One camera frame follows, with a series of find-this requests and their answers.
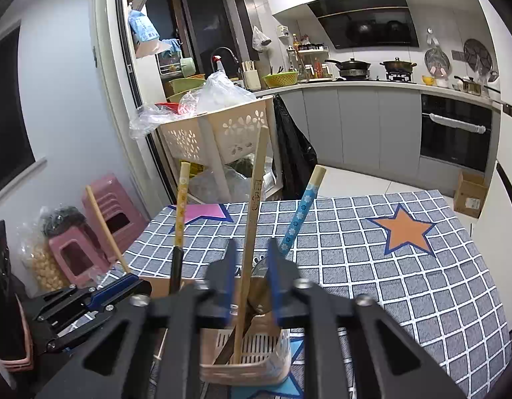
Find black utensil handle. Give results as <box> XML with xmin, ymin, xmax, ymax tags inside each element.
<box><xmin>168</xmin><ymin>246</ymin><xmax>186</xmax><ymax>298</ymax></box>

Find beige plastic utensil holder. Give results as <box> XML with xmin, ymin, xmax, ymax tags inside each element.
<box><xmin>137</xmin><ymin>276</ymin><xmax>293</xmax><ymax>388</ymax></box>

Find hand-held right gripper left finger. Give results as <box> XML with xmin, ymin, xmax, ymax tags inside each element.
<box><xmin>35</xmin><ymin>239</ymin><xmax>240</xmax><ymax>399</ymax></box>

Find round hanging strainer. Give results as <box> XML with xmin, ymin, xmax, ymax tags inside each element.
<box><xmin>424</xmin><ymin>48</ymin><xmax>451</xmax><ymax>77</ymax></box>

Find black wok with handle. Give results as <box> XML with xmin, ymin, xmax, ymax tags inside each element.
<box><xmin>324</xmin><ymin>58</ymin><xmax>372</xmax><ymax>77</ymax></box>

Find white sliding door frame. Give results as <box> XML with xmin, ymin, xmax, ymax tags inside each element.
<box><xmin>89</xmin><ymin>0</ymin><xmax>175</xmax><ymax>219</ymax></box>

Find round dark hanging rack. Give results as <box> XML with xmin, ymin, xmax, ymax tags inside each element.
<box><xmin>464</xmin><ymin>38</ymin><xmax>493</xmax><ymax>73</ymax></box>

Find spice rack with bottles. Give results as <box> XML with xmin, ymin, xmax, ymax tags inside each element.
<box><xmin>286</xmin><ymin>33</ymin><xmax>331</xmax><ymax>80</ymax></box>

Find tall pink stool stack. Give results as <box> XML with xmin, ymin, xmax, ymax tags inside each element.
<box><xmin>82</xmin><ymin>174</ymin><xmax>150</xmax><ymax>254</ymax></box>

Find beige perforated basket rack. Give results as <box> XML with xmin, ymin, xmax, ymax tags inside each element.
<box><xmin>156</xmin><ymin>97</ymin><xmax>281</xmax><ymax>204</ymax></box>

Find short pink stool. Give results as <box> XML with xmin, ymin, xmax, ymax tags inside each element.
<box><xmin>48</xmin><ymin>224</ymin><xmax>115</xmax><ymax>287</ymax></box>

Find black hanging plastic bag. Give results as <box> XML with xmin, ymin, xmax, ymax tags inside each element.
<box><xmin>272</xmin><ymin>95</ymin><xmax>319</xmax><ymax>200</ymax></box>

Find clear bag of yellow balls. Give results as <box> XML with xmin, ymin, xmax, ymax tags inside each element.
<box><xmin>19</xmin><ymin>233</ymin><xmax>69</xmax><ymax>292</ymax></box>

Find blue package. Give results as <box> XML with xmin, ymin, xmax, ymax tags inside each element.
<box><xmin>127</xmin><ymin>8</ymin><xmax>161</xmax><ymax>44</ymax></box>

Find bag of black items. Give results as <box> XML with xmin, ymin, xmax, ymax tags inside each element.
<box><xmin>40</xmin><ymin>205</ymin><xmax>88</xmax><ymax>239</ymax></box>

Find cardboard box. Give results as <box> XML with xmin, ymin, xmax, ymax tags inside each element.
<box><xmin>452</xmin><ymin>170</ymin><xmax>489</xmax><ymax>219</ymax></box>

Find blue patterned chopstick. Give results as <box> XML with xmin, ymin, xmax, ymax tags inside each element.
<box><xmin>278</xmin><ymin>165</ymin><xmax>327</xmax><ymax>256</ymax></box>

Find black built-in oven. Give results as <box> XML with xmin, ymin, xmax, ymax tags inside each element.
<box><xmin>419</xmin><ymin>93</ymin><xmax>493</xmax><ymax>173</ymax></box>

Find white knife block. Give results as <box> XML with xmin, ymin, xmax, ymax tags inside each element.
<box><xmin>241</xmin><ymin>60</ymin><xmax>261</xmax><ymax>90</ymax></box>

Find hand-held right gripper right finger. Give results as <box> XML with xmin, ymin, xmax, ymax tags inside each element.
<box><xmin>267</xmin><ymin>238</ymin><xmax>468</xmax><ymax>399</ymax></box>

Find green plastic tub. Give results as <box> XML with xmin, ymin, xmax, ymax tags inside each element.
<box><xmin>168</xmin><ymin>77</ymin><xmax>207</xmax><ymax>96</ymax></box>

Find green colander basket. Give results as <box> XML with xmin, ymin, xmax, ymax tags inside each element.
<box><xmin>262</xmin><ymin>70</ymin><xmax>301</xmax><ymax>89</ymax></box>

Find person's left hand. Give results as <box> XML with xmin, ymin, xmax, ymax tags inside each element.
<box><xmin>0</xmin><ymin>294</ymin><xmax>35</xmax><ymax>372</ymax></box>

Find white hanging plastic bag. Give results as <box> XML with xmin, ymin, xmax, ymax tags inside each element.
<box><xmin>251</xmin><ymin>26</ymin><xmax>273</xmax><ymax>53</ymax></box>

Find printed wooden chopstick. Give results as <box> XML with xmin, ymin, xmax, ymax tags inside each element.
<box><xmin>232</xmin><ymin>126</ymin><xmax>270</xmax><ymax>365</ymax></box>

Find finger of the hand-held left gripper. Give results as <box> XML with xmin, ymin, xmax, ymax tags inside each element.
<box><xmin>33</xmin><ymin>273</ymin><xmax>153</xmax><ymax>321</ymax></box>
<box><xmin>43</xmin><ymin>310</ymin><xmax>120</xmax><ymax>355</ymax></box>

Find grey checked star tablecloth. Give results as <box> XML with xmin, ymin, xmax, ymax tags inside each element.
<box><xmin>114</xmin><ymin>190</ymin><xmax>512</xmax><ymax>399</ymax></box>

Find brown two-handled wok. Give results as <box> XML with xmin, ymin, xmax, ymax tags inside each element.
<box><xmin>380</xmin><ymin>57</ymin><xmax>418</xmax><ymax>74</ymax></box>

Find dark window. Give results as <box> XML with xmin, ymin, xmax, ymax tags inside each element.
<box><xmin>0</xmin><ymin>25</ymin><xmax>37</xmax><ymax>200</ymax></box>

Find small steel pot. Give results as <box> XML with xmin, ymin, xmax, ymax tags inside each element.
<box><xmin>454</xmin><ymin>75</ymin><xmax>483</xmax><ymax>94</ymax></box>

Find grey kitchen base cabinets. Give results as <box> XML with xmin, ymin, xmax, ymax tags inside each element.
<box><xmin>256</xmin><ymin>81</ymin><xmax>502</xmax><ymax>184</ymax></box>

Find whitish plastic bag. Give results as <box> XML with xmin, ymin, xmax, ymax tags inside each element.
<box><xmin>195</xmin><ymin>70</ymin><xmax>256</xmax><ymax>113</ymax></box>

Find curved kitchen faucet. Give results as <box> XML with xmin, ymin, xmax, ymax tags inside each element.
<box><xmin>210</xmin><ymin>47</ymin><xmax>242</xmax><ymax>79</ymax></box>

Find black range hood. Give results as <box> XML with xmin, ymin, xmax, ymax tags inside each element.
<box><xmin>306</xmin><ymin>0</ymin><xmax>421</xmax><ymax>51</ymax></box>

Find yellow patterned chopstick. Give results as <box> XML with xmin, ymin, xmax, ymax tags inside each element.
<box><xmin>175</xmin><ymin>162</ymin><xmax>192</xmax><ymax>250</ymax></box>

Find clear crumpled plastic bag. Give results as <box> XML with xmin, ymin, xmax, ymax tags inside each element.
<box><xmin>129</xmin><ymin>91</ymin><xmax>198</xmax><ymax>140</ymax></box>

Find plain wooden chopstick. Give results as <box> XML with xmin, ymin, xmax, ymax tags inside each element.
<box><xmin>85</xmin><ymin>185</ymin><xmax>132</xmax><ymax>275</ymax></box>

